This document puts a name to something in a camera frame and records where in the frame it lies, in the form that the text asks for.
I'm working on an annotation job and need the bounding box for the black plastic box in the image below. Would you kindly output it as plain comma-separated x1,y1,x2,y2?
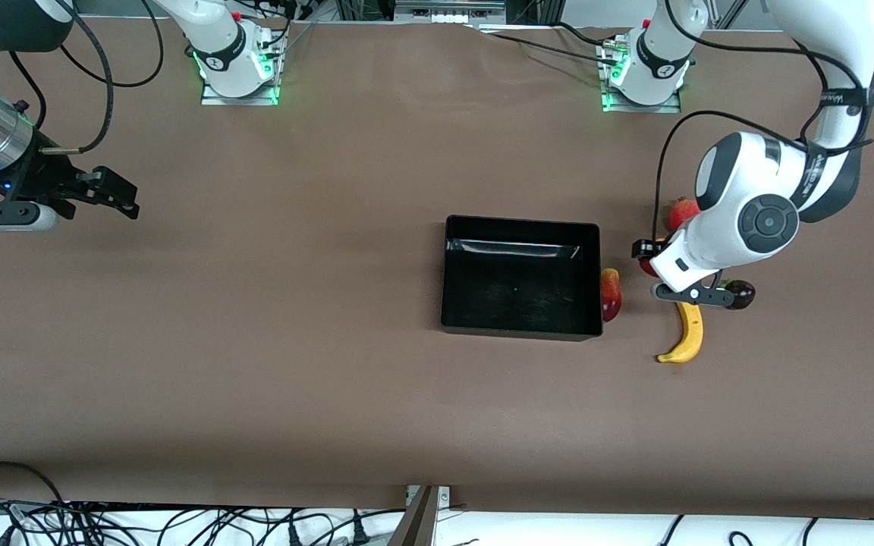
439,215,604,343

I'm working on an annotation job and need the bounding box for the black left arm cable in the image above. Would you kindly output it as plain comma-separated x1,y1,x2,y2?
649,0,874,247

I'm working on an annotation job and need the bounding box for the grey metal camera mount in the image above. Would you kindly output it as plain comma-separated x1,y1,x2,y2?
388,485,451,546

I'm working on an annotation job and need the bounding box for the grey electronics box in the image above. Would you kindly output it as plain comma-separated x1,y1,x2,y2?
394,0,508,25

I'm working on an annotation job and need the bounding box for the red yellow mango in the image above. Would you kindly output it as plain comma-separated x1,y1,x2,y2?
600,268,623,322

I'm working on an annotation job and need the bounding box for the yellow banana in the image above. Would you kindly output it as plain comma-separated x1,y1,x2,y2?
657,302,704,364

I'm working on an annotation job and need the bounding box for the black cable at arm base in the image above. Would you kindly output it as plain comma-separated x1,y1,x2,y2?
483,21,627,65

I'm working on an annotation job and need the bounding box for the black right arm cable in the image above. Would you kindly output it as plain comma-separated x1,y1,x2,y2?
41,0,115,155

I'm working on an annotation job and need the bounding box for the large table cover sheet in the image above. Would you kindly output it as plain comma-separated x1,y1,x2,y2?
0,15,874,520

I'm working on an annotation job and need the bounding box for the red pomegranate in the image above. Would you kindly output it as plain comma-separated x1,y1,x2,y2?
668,197,702,232

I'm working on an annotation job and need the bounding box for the round dark purple eggplant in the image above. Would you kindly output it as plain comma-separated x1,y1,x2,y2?
724,279,756,310

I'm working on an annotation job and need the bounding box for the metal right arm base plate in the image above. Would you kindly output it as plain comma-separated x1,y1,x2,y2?
200,80,280,106

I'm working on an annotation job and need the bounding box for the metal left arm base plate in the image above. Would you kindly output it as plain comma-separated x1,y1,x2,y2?
601,83,682,114

